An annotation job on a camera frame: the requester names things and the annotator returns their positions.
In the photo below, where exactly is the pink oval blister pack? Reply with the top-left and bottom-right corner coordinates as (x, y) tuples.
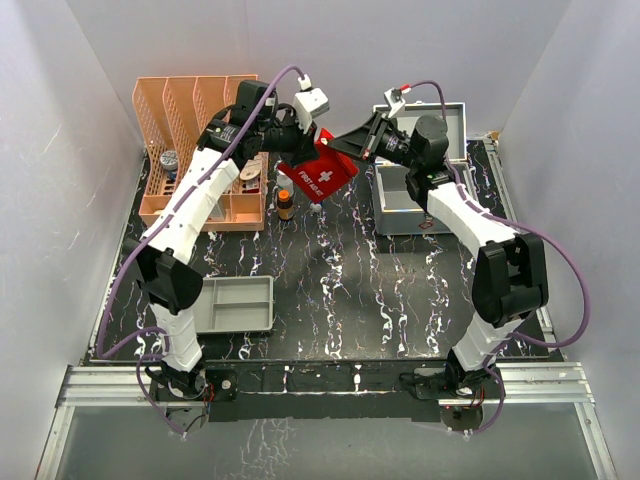
(239, 152), (264, 182)

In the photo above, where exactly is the grey metal medicine case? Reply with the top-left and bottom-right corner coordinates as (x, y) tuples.
(372, 101), (480, 237)

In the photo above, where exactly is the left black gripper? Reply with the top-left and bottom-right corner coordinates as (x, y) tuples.
(255, 106), (318, 169)

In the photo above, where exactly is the red first aid pouch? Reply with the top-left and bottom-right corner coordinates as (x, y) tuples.
(277, 128), (359, 204)

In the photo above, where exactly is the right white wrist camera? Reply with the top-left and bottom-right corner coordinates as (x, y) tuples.
(383, 84), (412, 119)

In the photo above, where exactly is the white medicine box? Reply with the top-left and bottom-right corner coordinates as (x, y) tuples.
(208, 198), (227, 222)

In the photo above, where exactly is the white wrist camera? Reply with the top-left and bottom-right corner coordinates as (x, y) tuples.
(292, 75), (330, 134)
(383, 84), (412, 119)

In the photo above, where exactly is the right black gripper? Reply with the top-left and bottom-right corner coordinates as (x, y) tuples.
(329, 111), (422, 171)

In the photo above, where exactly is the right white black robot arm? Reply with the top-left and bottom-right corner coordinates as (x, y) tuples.
(326, 113), (548, 397)

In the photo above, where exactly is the round blue tin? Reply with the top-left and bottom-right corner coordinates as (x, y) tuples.
(159, 150), (179, 181)

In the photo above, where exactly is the aluminium frame rail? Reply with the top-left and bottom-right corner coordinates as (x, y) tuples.
(37, 168), (616, 479)

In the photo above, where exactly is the brown syrup bottle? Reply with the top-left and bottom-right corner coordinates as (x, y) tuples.
(276, 189), (294, 221)

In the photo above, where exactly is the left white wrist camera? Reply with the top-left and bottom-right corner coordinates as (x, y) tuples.
(292, 75), (330, 134)

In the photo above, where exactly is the white pill bottle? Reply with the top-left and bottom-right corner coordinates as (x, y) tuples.
(277, 171), (295, 197)

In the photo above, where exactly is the grey plastic divided tray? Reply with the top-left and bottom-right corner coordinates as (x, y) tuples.
(193, 276), (274, 335)

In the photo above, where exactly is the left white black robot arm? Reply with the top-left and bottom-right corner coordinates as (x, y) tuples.
(128, 74), (329, 399)

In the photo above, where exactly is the orange plastic file organizer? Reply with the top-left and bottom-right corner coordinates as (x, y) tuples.
(132, 74), (269, 232)

